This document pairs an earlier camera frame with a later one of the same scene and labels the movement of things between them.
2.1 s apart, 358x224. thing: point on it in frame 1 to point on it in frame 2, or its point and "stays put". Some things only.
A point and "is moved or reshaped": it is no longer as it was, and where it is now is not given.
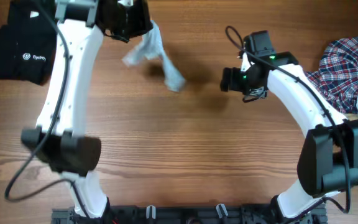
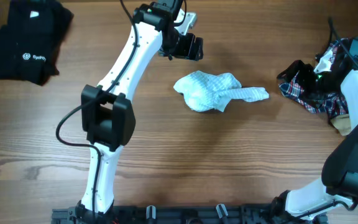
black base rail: (209, 214) stays put
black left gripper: (141, 9) to (185, 52)
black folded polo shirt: (25, 48) stays put
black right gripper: (230, 81) to (306, 70)
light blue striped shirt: (150, 46) is moved or reshaped
